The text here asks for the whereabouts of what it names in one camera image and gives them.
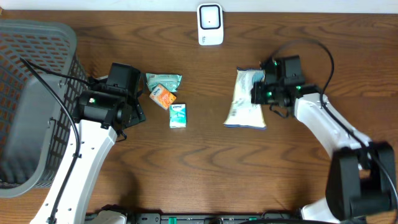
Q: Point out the white barcode scanner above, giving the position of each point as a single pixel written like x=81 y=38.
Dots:
x=210 y=24

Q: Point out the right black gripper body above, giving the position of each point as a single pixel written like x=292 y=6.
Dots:
x=265 y=93

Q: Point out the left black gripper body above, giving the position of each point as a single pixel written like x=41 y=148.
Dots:
x=138 y=111

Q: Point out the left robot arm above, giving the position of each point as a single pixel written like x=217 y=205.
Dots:
x=100 y=114

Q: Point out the teal Kleenex tissue pack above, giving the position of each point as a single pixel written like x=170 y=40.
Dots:
x=178 y=116

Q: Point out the yellow wet wipes pack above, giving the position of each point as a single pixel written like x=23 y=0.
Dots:
x=243 y=113

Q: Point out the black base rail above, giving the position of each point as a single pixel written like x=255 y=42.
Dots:
x=156 y=218

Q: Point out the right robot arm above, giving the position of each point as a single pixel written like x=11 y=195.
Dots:
x=362 y=176

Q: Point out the grey plastic basket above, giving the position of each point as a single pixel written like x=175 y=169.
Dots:
x=34 y=128

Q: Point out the orange tissue pack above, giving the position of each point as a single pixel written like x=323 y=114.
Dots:
x=162 y=96

